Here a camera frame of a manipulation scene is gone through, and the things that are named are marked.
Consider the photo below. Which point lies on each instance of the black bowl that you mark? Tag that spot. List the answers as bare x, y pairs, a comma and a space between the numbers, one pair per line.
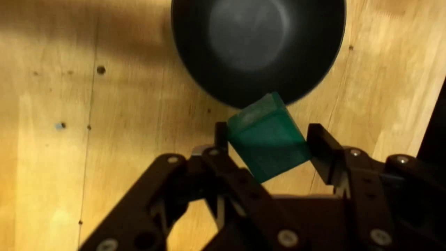
258, 45

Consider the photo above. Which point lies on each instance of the green block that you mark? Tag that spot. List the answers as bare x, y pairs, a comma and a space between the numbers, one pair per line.
270, 139

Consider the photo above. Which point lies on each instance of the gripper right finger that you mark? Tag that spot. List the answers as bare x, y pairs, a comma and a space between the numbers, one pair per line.
366, 181

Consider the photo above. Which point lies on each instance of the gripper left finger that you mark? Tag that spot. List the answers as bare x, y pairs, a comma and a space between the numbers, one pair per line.
223, 174

